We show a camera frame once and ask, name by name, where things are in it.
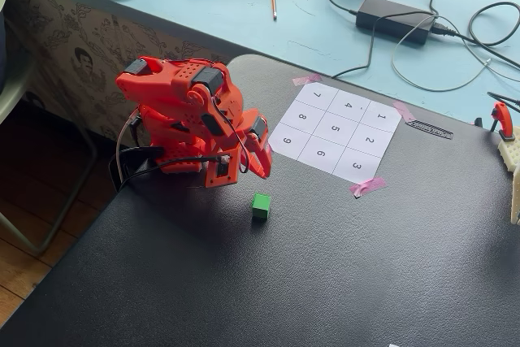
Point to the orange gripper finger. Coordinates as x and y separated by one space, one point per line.
254 166
267 157

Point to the green cube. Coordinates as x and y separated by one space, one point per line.
260 205

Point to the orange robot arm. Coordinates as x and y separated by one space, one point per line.
162 91

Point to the white numbered grid paper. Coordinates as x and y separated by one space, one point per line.
333 129

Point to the pink tape strip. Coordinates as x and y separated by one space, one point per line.
403 110
367 187
307 79

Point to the black table clamp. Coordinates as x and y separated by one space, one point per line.
134 162

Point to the black perforated strip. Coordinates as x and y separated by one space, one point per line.
429 129

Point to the black power adapter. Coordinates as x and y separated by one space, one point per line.
394 20

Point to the orange and black clamp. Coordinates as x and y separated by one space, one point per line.
503 117

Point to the grey metal chair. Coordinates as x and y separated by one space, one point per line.
16 91

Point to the white breadboard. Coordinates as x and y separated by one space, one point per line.
512 156

